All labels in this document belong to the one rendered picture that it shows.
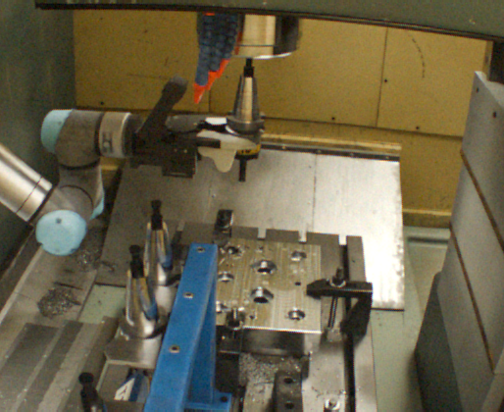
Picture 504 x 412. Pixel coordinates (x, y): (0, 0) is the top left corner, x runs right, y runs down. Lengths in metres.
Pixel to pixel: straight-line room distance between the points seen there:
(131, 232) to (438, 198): 1.04
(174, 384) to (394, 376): 1.00
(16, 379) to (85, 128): 0.65
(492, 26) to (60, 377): 1.15
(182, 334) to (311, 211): 1.25
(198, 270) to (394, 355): 0.92
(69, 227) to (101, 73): 1.22
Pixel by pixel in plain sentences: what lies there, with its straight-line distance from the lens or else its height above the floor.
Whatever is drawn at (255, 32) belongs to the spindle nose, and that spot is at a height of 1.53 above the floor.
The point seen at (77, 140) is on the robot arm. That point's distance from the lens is 1.08.
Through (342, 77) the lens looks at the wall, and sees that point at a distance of 2.07.
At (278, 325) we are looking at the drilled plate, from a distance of 1.19.
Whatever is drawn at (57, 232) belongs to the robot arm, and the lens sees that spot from 1.00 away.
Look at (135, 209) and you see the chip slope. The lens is 2.03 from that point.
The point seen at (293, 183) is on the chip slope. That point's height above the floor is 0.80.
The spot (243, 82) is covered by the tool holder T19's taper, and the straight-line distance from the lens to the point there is 1.00.
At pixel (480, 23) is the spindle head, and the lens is 0.67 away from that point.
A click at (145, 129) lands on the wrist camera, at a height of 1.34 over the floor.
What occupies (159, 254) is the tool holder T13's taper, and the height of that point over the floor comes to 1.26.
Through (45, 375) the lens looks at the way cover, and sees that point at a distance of 1.47.
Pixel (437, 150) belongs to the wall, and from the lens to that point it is 2.20.
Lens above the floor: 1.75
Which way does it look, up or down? 30 degrees down
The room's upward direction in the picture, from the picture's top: 3 degrees clockwise
